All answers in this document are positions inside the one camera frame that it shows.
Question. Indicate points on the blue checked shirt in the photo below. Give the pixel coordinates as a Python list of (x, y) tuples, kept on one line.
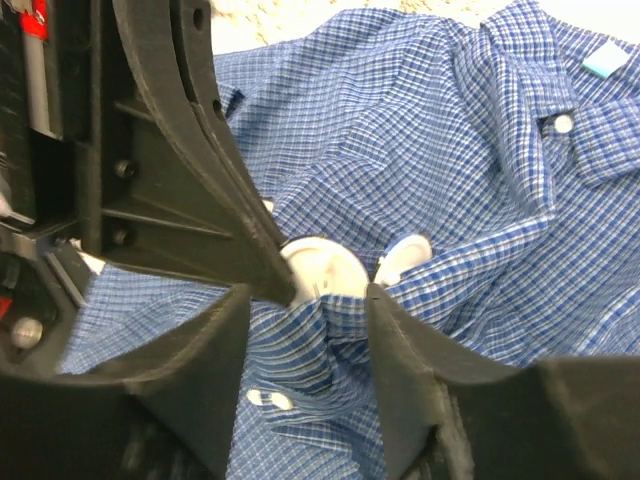
[(513, 146)]

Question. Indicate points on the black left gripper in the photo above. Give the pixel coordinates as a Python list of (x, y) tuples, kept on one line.
[(55, 172)]

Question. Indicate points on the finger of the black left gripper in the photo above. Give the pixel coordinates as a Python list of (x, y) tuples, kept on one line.
[(169, 193)]

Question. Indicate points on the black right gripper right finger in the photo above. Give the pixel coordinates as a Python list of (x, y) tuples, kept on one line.
[(449, 413)]

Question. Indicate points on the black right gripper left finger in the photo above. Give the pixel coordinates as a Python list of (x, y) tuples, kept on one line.
[(163, 411)]

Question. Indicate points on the round blue brooch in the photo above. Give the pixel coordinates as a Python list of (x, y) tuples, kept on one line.
[(323, 267)]

